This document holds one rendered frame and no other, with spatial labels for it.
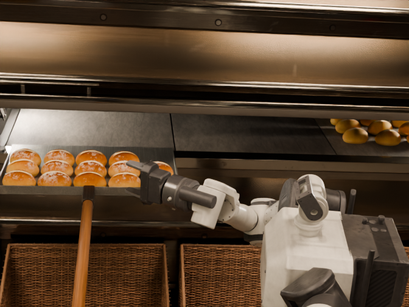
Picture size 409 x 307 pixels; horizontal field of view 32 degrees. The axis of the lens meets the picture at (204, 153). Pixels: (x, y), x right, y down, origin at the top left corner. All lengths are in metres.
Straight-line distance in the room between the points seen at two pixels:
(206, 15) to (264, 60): 0.24
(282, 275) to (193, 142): 1.13
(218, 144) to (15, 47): 0.78
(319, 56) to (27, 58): 0.94
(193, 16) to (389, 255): 1.06
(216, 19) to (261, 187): 0.63
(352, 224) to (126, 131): 1.19
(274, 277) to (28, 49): 1.17
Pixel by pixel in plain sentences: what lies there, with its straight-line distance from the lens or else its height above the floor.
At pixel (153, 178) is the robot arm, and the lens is 1.88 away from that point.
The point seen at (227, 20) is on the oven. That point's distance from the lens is 2.28.
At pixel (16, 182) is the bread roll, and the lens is 2.17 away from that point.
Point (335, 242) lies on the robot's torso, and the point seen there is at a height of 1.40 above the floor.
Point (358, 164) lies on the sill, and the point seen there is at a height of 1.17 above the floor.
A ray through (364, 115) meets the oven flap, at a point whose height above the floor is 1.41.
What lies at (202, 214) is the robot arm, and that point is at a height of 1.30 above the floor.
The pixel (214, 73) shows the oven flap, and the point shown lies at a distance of 2.31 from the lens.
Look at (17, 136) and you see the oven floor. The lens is 2.57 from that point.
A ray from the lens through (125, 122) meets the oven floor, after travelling 2.70.
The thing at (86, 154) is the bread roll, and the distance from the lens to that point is 2.30.
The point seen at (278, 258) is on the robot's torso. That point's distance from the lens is 1.52.
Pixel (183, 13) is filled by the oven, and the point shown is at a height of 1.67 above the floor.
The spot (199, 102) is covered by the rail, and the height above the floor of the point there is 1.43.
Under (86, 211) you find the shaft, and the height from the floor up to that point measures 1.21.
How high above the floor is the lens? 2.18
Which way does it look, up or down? 24 degrees down
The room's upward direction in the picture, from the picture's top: 4 degrees clockwise
